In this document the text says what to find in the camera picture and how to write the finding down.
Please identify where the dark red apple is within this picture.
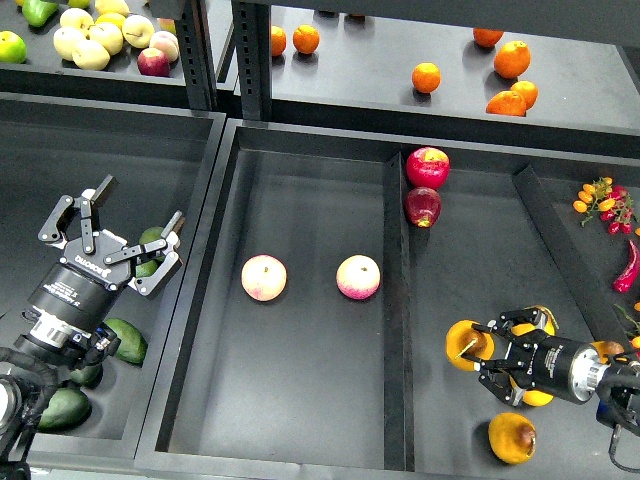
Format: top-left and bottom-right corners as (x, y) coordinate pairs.
(404, 187), (441, 228)

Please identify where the pale peach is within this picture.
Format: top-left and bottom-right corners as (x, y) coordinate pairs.
(149, 30), (180, 63)

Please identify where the black shelf post right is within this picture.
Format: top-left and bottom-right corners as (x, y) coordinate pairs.
(231, 1), (272, 121)

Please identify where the dark green avocado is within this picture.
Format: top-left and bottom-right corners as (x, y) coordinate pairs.
(104, 318), (148, 365)

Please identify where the orange lower right back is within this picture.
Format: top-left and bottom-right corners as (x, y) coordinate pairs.
(510, 80), (539, 110)

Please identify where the dark avocado bottom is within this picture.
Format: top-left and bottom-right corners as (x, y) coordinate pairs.
(38, 387), (92, 431)

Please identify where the orange far left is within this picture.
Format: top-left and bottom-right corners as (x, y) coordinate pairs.
(271, 25), (287, 57)

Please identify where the pink yellow apple left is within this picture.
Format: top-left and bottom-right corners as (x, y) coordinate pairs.
(241, 254), (287, 302)

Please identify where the orange lower right front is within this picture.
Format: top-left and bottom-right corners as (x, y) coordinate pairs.
(486, 90), (527, 117)

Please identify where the yellow pear upper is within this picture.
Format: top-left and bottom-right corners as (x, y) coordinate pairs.
(511, 305), (557, 336)

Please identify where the pale yellow pear front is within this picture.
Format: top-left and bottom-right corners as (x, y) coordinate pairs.
(72, 39), (111, 71)

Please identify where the round green avocado upper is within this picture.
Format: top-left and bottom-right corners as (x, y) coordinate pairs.
(138, 226), (164, 245)

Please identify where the black shelf post left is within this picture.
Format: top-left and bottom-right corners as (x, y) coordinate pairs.
(175, 0), (217, 111)

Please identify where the yellow pear bottom right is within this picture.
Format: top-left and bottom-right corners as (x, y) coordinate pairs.
(488, 412), (537, 465)

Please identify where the pink yellow apple right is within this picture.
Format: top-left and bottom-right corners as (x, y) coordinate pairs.
(336, 254), (381, 300)

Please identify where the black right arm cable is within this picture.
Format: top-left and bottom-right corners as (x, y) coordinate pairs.
(607, 422), (640, 474)

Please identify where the orange centre shelf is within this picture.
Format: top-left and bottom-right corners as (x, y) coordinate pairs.
(411, 62), (441, 94)

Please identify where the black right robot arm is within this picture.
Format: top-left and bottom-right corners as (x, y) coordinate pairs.
(460, 306), (639, 474)

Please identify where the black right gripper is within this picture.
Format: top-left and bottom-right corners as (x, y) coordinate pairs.
(475, 307), (549, 406)

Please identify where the round green avocado lower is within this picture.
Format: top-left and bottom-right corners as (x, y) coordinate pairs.
(135, 260), (159, 278)

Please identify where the dark avocado middle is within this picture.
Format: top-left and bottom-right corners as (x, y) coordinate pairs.
(70, 364), (103, 388)

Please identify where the black centre tray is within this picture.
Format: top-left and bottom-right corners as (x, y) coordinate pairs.
(136, 121), (639, 479)

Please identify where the green apple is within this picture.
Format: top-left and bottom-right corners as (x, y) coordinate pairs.
(0, 30), (27, 64)

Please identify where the pale yellow pear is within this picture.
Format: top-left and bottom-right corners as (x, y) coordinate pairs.
(72, 39), (111, 71)
(121, 15), (155, 49)
(53, 27), (86, 61)
(59, 7), (94, 36)
(89, 22), (124, 56)

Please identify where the black shelf post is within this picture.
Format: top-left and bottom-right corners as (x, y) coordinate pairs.
(175, 0), (217, 111)
(231, 1), (272, 121)

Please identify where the pale yellow pear centre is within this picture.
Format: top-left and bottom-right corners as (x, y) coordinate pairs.
(89, 22), (124, 56)

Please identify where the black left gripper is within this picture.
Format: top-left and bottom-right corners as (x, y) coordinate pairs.
(39, 175), (185, 298)

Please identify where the cherry tomato bunch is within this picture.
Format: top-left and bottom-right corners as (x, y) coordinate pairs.
(572, 177), (639, 235)

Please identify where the bright red apple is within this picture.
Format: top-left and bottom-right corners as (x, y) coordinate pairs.
(405, 147), (450, 190)

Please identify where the round green avocado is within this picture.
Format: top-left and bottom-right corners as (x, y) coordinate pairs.
(138, 226), (164, 245)
(135, 260), (159, 278)

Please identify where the pale yellow pear left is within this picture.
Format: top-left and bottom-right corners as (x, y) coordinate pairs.
(53, 27), (86, 61)

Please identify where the red apple on shelf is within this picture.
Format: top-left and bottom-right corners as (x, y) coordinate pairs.
(137, 47), (171, 78)

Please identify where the pale yellow pear right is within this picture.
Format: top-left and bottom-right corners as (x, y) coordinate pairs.
(121, 15), (155, 49)

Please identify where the black left tray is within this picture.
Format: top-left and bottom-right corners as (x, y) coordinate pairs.
(1, 93), (226, 467)

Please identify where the red chili pepper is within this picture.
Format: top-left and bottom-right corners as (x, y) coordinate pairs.
(612, 240), (639, 293)

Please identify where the pale yellow pear back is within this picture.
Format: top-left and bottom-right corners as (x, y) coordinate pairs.
(59, 7), (94, 36)

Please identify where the yellow pear far right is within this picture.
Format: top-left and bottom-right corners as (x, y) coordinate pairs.
(592, 340), (625, 364)

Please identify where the pink yellow apple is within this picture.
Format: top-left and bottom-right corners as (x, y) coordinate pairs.
(241, 254), (287, 302)
(336, 254), (381, 300)

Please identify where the black tray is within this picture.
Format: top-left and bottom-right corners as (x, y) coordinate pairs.
(136, 121), (639, 479)
(1, 93), (226, 467)

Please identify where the yellow pear brown tip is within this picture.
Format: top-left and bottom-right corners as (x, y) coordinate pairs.
(509, 377), (554, 407)

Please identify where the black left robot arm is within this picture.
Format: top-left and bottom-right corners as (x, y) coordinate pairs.
(1, 175), (184, 479)

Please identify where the green pepper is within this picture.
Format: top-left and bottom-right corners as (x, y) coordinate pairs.
(22, 0), (59, 28)

